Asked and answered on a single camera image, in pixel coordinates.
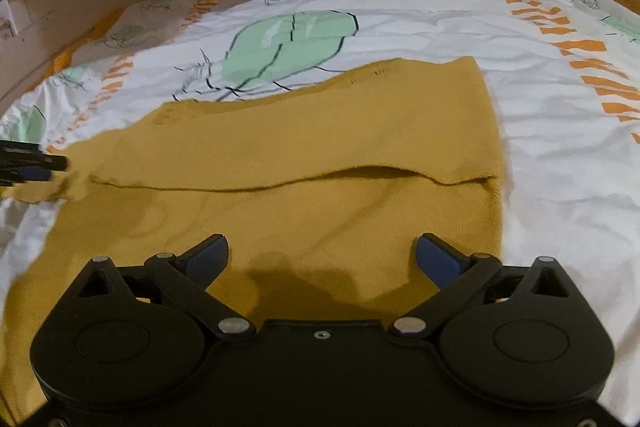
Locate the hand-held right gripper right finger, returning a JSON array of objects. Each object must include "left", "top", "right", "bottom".
[{"left": 388, "top": 232, "right": 574, "bottom": 348}]

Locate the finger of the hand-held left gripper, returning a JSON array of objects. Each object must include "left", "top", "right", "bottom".
[
  {"left": 0, "top": 166, "right": 54, "bottom": 188},
  {"left": 0, "top": 139, "right": 69, "bottom": 171}
]

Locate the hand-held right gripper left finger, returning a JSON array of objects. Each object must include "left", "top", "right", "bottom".
[{"left": 75, "top": 233, "right": 257, "bottom": 344}]

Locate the mustard yellow knit sweater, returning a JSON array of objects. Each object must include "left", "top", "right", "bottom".
[{"left": 0, "top": 55, "right": 505, "bottom": 413}]

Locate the white printed duvet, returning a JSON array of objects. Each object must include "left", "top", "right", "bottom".
[{"left": 0, "top": 0, "right": 640, "bottom": 360}]

